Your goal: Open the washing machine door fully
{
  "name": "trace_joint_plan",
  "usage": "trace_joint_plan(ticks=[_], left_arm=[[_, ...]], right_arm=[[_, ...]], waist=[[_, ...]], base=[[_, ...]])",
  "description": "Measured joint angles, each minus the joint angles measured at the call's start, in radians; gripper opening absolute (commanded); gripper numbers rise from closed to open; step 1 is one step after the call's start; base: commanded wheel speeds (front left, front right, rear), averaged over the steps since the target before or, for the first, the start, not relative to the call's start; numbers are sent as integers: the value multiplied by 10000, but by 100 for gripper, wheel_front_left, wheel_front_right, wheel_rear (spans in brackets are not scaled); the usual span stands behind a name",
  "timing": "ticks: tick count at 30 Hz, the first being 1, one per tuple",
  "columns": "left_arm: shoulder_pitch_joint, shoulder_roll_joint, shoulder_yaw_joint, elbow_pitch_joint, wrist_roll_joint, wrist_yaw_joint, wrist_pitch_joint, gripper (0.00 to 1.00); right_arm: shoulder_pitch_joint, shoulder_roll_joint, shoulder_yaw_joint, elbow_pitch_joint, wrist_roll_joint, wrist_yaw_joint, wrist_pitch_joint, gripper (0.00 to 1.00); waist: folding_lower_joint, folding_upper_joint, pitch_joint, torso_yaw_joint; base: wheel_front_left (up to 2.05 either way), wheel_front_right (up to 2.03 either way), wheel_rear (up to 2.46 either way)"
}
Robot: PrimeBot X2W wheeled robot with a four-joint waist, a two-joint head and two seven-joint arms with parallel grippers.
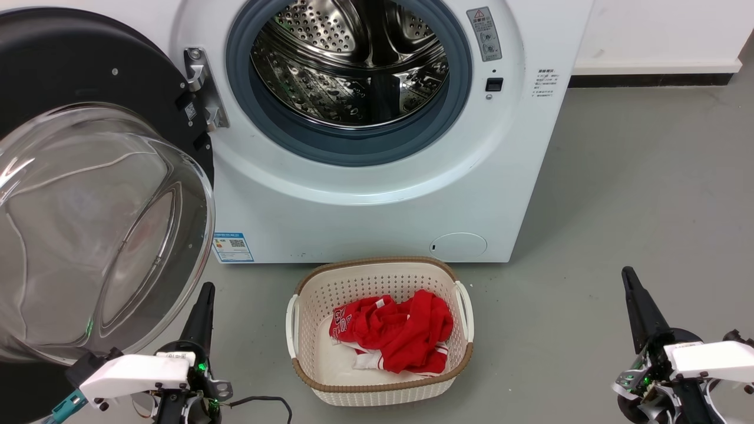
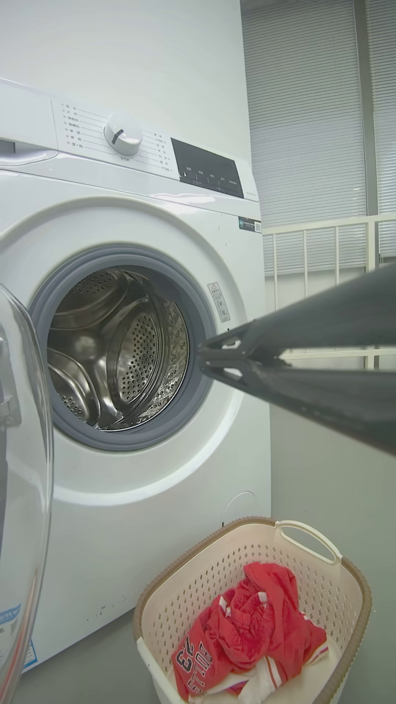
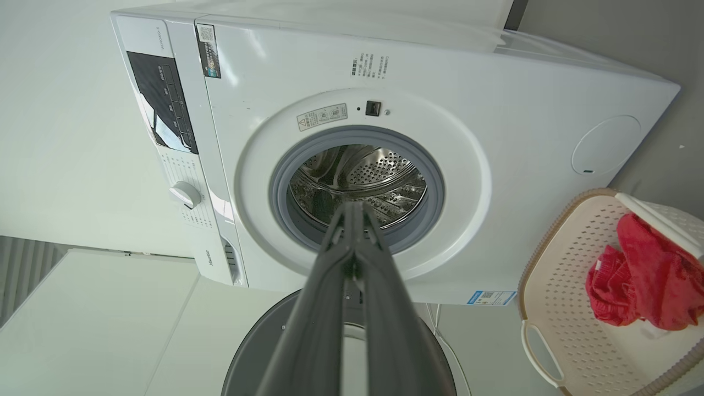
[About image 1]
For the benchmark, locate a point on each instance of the round filter cover flap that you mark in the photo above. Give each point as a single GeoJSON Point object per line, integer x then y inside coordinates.
{"type": "Point", "coordinates": [461, 244]}

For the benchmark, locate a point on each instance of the steel perforated washer drum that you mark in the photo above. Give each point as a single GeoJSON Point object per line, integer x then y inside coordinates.
{"type": "Point", "coordinates": [330, 82]}

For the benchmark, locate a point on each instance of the white front-load washing machine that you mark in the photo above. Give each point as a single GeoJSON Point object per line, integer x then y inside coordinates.
{"type": "Point", "coordinates": [365, 224]}

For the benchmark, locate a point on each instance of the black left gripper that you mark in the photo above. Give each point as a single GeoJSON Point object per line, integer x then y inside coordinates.
{"type": "Point", "coordinates": [206, 406]}

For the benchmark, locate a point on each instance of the grey warning sticker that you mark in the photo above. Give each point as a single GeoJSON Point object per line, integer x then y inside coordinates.
{"type": "Point", "coordinates": [485, 34]}

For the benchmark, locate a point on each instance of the small printed text sticker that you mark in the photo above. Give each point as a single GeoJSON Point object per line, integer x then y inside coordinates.
{"type": "Point", "coordinates": [545, 82]}

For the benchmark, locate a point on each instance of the metal door hinge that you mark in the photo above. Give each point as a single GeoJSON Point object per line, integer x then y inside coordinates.
{"type": "Point", "coordinates": [206, 88]}

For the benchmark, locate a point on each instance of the black round glass washer door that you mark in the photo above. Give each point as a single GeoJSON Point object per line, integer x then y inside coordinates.
{"type": "Point", "coordinates": [59, 59]}

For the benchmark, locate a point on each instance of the red garment with white lettering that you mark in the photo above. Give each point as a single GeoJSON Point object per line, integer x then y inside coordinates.
{"type": "Point", "coordinates": [406, 335]}

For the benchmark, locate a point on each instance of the blue energy label sticker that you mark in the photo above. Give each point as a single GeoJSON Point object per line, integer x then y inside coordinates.
{"type": "Point", "coordinates": [234, 247]}

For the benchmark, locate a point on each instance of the black door latch socket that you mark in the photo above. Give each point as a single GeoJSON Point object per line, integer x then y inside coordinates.
{"type": "Point", "coordinates": [494, 84]}

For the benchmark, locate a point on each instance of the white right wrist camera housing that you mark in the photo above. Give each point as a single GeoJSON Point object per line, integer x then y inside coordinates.
{"type": "Point", "coordinates": [713, 358]}

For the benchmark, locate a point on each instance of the cream perforated plastic laundry basket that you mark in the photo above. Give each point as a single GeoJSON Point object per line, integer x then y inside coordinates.
{"type": "Point", "coordinates": [377, 277]}

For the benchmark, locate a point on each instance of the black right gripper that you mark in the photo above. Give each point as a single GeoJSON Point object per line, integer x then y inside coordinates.
{"type": "Point", "coordinates": [654, 383]}

